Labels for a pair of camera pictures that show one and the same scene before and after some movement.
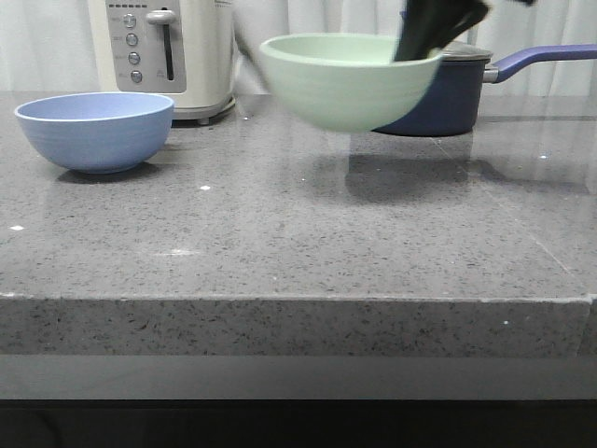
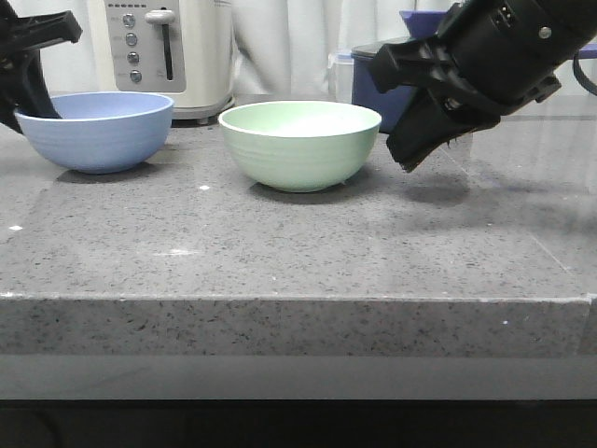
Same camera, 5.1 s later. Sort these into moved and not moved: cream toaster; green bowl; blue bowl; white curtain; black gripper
Moved: black gripper; green bowl
Not moved: cream toaster; white curtain; blue bowl
